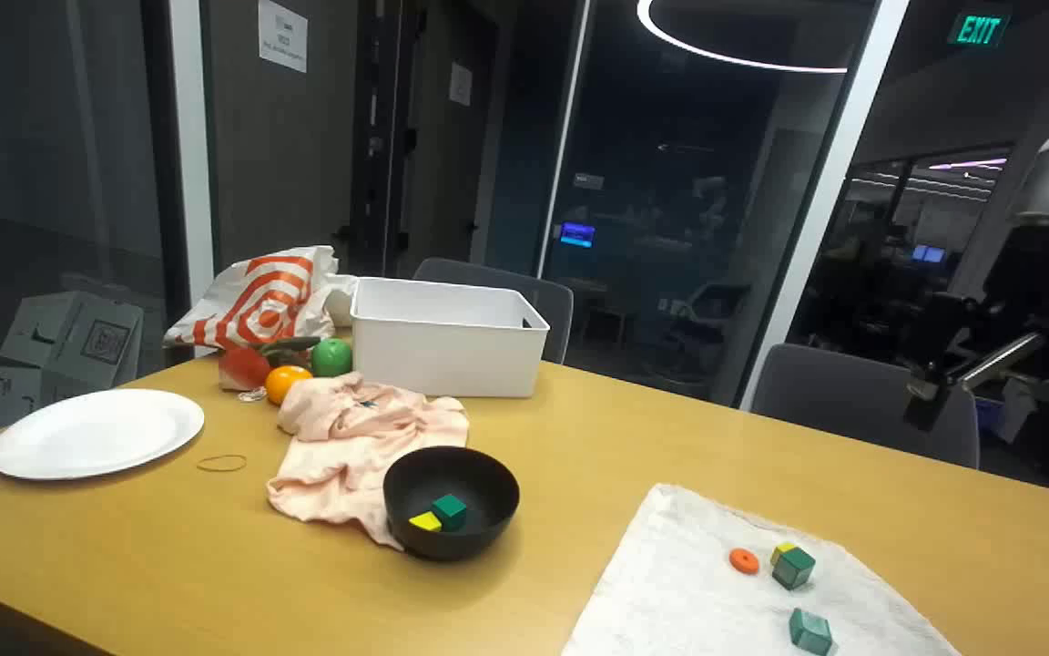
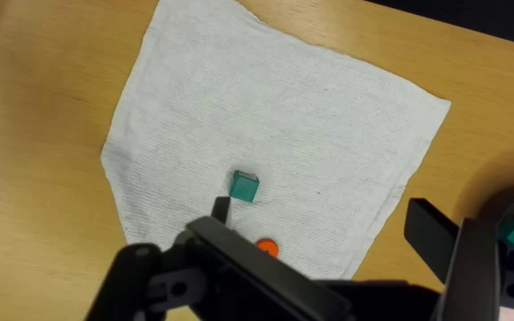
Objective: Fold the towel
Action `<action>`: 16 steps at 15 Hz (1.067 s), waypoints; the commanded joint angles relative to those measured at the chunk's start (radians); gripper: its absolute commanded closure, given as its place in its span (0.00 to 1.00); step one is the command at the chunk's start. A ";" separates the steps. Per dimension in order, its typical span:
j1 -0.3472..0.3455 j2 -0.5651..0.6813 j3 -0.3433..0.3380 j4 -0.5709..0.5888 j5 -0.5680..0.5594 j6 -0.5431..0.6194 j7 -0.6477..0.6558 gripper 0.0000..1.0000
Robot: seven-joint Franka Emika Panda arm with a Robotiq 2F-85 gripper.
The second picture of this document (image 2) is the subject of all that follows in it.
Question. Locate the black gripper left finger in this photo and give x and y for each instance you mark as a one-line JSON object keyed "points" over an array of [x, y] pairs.
{"points": [[168, 278]]}

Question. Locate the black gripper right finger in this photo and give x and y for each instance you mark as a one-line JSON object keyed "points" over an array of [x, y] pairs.
{"points": [[473, 267]]}

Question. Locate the white terry towel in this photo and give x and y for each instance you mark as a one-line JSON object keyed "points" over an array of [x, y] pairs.
{"points": [[268, 107]]}

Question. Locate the black bowl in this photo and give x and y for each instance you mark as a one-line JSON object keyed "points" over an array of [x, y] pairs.
{"points": [[509, 201]]}

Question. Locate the small orange round piece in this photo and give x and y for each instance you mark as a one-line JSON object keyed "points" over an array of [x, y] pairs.
{"points": [[266, 246]]}

